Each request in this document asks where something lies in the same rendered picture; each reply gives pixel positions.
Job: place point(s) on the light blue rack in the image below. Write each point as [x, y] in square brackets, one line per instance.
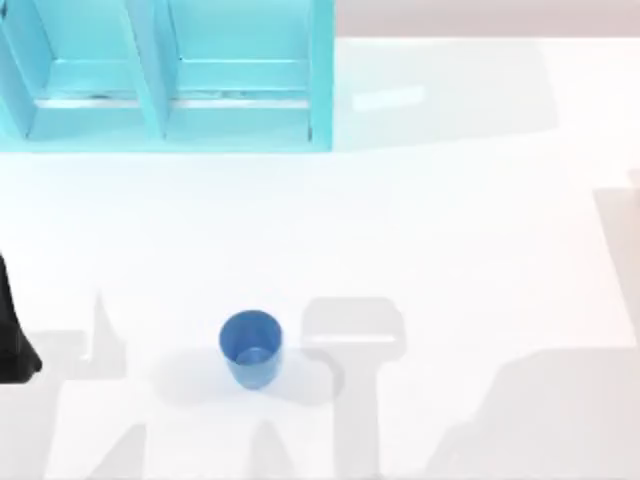
[150, 75]

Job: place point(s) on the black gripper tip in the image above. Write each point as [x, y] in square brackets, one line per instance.
[12, 350]

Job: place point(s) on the blue cup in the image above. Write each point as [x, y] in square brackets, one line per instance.
[251, 350]

